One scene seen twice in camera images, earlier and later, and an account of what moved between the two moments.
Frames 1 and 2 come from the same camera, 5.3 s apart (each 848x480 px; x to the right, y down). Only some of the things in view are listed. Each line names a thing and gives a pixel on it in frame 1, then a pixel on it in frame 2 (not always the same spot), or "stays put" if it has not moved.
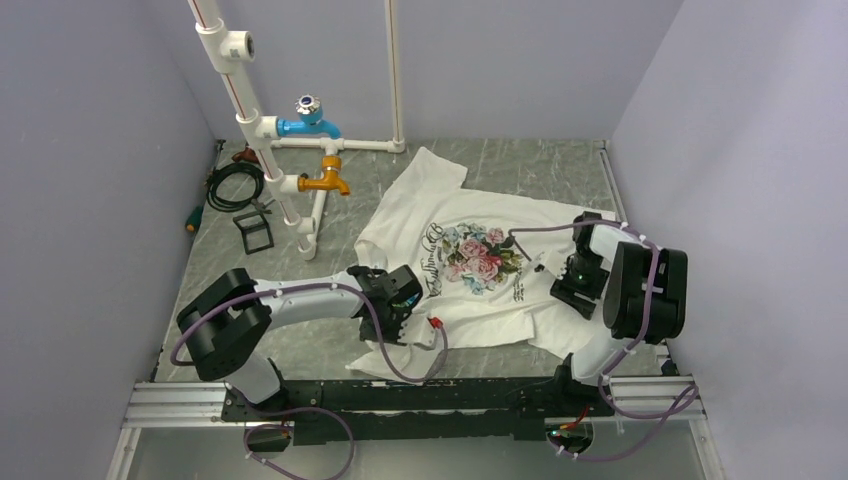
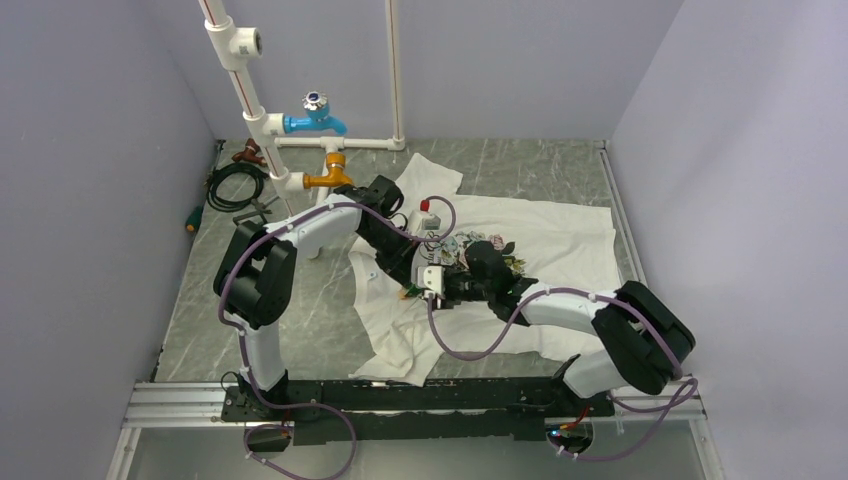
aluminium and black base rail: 417,410 stays put
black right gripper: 565,290 to 447,301
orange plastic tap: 331,179 stays put
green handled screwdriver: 194,219 stays put
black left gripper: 393,337 to 398,263
